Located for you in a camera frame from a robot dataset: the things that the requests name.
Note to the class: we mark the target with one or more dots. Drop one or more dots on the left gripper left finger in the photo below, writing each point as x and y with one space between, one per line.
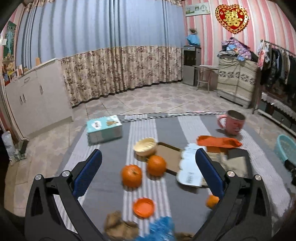
53 211

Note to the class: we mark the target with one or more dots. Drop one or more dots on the small orange fruit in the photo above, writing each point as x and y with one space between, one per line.
212 201

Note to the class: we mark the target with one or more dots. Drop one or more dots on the orange plastic cap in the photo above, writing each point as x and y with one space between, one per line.
143 208

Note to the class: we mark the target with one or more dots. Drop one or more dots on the blue plastic bag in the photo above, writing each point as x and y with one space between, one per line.
162 229

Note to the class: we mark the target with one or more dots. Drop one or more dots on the pile of clothes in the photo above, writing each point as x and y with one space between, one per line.
234 48

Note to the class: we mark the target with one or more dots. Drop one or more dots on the low bench with lace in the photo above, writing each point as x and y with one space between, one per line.
277 110

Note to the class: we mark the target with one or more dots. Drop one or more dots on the clothes rack with garments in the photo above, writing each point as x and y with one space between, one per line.
276 67

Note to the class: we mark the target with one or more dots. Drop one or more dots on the white blue paper packet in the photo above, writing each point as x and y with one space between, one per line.
189 173

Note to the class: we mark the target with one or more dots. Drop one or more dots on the white cabinet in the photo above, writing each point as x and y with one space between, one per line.
39 100

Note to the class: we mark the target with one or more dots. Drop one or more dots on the blue floral curtain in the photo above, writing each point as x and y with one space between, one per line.
104 46

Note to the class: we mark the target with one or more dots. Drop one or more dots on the pink metal mug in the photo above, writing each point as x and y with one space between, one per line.
232 122

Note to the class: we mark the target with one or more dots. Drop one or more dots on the teal tissue box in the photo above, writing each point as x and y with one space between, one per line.
104 129

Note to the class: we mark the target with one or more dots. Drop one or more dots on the grey water dispenser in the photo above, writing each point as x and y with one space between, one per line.
192 58

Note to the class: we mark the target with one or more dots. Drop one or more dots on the orange plastic bag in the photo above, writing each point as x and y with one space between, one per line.
210 141

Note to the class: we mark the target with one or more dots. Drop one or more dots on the brown paper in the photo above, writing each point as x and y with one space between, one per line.
118 229

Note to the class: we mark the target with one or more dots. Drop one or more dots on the brown wooden tray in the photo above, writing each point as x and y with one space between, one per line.
172 155

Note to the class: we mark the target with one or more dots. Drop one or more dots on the printed snack wrapper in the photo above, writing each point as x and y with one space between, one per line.
221 158

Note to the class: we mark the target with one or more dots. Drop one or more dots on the red heart wall decoration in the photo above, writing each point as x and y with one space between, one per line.
233 18

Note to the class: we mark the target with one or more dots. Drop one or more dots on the cloth covered cabinet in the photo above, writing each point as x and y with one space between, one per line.
237 80

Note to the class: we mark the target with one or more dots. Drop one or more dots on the green wall painting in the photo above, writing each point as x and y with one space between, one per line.
10 40

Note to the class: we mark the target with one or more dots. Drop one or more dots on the wall calendar poster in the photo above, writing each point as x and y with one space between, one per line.
197 9

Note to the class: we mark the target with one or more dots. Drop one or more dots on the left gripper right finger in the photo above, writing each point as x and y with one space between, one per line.
243 210

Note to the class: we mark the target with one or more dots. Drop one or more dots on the teal plastic basket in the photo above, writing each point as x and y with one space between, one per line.
285 149

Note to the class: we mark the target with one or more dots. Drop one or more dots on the blue covered plant pot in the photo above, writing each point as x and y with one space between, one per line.
193 38

